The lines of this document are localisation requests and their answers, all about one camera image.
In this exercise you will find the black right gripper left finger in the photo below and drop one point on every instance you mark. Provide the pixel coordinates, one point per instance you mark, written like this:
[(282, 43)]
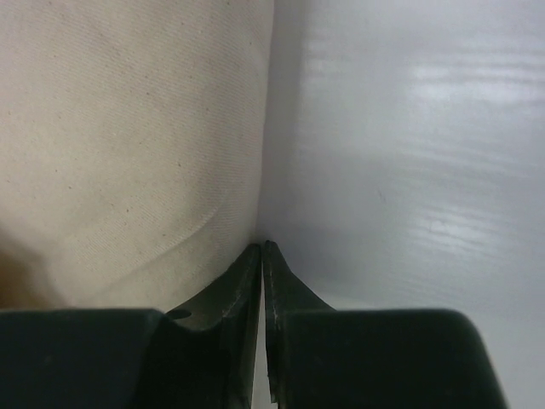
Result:
[(200, 354)]

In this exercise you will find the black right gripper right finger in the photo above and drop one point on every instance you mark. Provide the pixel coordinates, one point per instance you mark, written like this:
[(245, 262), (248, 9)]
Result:
[(321, 357)]

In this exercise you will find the beige cloth drape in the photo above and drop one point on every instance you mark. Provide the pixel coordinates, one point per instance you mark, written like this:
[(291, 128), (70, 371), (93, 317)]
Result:
[(131, 146)]

